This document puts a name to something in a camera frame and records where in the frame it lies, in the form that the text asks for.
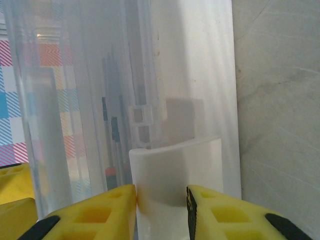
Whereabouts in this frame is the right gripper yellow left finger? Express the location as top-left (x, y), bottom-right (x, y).
top-left (21, 184), bottom-right (138, 240)

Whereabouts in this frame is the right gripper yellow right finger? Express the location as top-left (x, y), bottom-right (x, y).
top-left (186, 184), bottom-right (315, 240)

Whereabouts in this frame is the white plastic cup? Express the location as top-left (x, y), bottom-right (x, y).
top-left (128, 136), bottom-right (224, 240)

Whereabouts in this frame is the clear plastic tool box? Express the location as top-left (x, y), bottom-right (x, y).
top-left (2, 0), bottom-right (243, 240)

